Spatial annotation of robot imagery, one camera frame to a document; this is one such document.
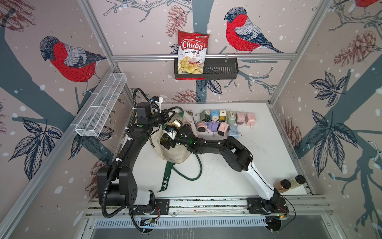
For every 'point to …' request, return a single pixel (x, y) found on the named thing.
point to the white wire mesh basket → (100, 104)
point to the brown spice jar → (282, 185)
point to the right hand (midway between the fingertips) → (162, 135)
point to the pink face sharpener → (202, 126)
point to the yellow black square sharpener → (176, 123)
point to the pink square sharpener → (250, 119)
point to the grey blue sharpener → (234, 131)
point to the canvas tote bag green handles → (180, 153)
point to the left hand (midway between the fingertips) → (177, 109)
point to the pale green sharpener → (231, 119)
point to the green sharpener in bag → (164, 136)
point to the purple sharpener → (213, 126)
